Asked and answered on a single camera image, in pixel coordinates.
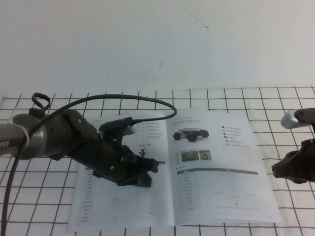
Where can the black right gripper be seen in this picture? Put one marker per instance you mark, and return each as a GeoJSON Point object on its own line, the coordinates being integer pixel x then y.
{"type": "Point", "coordinates": [307, 157]}

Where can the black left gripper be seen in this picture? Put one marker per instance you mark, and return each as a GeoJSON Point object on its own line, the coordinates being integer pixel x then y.
{"type": "Point", "coordinates": [110, 162]}

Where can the white product catalogue book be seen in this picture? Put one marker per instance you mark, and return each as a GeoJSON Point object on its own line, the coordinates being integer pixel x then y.
{"type": "Point", "coordinates": [216, 186]}

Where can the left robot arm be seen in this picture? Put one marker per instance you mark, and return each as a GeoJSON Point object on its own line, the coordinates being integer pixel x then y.
{"type": "Point", "coordinates": [56, 132]}

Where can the white black grid tablecloth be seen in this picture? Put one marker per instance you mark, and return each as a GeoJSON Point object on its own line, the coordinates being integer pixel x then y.
{"type": "Point", "coordinates": [283, 209]}

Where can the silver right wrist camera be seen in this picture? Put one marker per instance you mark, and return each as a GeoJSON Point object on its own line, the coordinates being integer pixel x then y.
{"type": "Point", "coordinates": [289, 119]}

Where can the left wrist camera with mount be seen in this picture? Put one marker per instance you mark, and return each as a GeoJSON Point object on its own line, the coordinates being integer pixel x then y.
{"type": "Point", "coordinates": [115, 123]}

